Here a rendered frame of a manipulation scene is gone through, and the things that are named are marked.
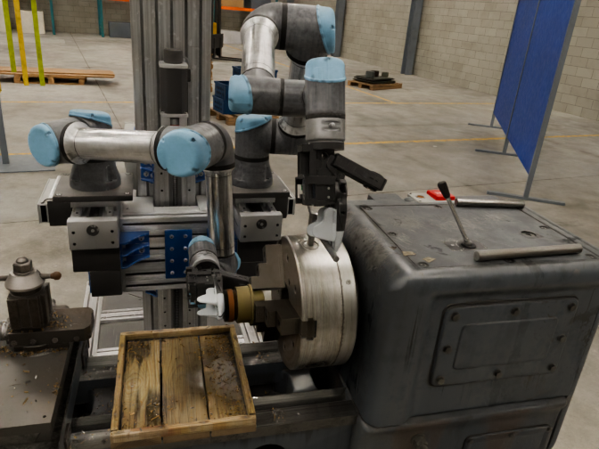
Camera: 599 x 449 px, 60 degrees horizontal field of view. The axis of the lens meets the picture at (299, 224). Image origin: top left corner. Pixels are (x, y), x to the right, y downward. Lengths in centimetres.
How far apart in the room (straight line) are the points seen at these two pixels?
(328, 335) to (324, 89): 51
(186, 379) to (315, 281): 42
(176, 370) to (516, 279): 82
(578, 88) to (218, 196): 1202
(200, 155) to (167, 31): 61
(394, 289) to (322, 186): 26
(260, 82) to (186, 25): 78
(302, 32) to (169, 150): 45
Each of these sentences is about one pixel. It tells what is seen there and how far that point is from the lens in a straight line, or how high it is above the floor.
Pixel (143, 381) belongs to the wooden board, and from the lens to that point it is 132.
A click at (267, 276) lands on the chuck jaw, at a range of 122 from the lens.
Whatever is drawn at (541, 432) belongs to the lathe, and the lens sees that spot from 157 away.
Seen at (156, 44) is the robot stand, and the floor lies 158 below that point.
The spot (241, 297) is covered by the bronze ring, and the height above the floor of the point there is 111.
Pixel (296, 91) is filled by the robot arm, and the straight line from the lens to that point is 106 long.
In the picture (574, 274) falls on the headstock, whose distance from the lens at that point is 129.
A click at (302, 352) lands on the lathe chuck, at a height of 105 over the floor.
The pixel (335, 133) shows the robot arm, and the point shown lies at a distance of 95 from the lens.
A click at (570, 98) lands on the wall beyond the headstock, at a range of 1322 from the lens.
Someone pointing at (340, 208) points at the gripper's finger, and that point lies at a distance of 94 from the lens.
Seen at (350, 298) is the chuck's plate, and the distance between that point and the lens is 112.
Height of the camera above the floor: 173
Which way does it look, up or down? 23 degrees down
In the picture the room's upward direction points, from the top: 5 degrees clockwise
